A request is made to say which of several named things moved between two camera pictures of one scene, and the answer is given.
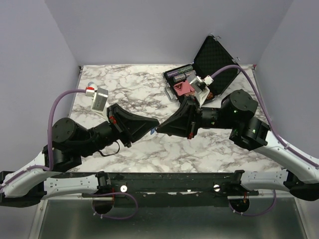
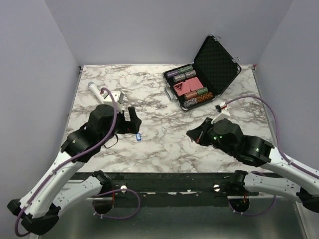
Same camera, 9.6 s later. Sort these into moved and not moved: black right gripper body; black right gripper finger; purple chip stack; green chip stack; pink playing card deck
Moved: black right gripper finger; black right gripper body
Not moved: pink playing card deck; green chip stack; purple chip stack
